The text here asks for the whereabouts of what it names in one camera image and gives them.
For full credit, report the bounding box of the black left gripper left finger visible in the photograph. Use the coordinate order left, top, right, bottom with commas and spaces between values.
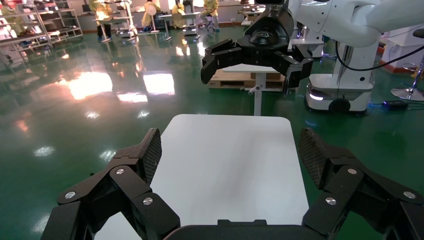
39, 128, 181, 240

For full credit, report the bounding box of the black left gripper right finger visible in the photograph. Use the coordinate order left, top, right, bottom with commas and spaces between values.
298, 128, 424, 240

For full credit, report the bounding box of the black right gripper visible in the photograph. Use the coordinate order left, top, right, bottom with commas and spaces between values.
200, 8, 314, 97

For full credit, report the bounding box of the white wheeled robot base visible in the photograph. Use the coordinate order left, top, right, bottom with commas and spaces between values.
291, 26, 376, 116

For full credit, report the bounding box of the wooden pallet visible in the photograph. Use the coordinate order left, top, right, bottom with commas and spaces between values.
207, 68, 286, 93

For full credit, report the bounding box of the small white crank table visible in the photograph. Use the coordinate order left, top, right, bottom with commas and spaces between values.
223, 63, 281, 117

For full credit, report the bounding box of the person in yellow clothes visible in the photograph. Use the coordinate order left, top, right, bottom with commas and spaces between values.
170, 0, 188, 29
200, 0, 222, 33
87, 0, 114, 43
140, 2, 161, 33

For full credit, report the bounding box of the grey work table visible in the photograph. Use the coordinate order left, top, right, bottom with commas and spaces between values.
158, 11, 202, 41

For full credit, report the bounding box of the black power brick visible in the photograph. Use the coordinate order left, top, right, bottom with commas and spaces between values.
382, 100, 409, 112

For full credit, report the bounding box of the chrome bar stool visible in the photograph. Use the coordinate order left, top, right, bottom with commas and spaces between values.
390, 28, 424, 102

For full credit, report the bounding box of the white standing fan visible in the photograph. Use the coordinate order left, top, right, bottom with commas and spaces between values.
145, 2, 161, 34

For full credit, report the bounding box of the metal storage rack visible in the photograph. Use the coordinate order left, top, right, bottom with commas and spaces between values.
33, 0, 84, 41
0, 0, 54, 67

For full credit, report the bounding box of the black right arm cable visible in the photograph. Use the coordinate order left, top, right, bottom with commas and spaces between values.
335, 40, 424, 72

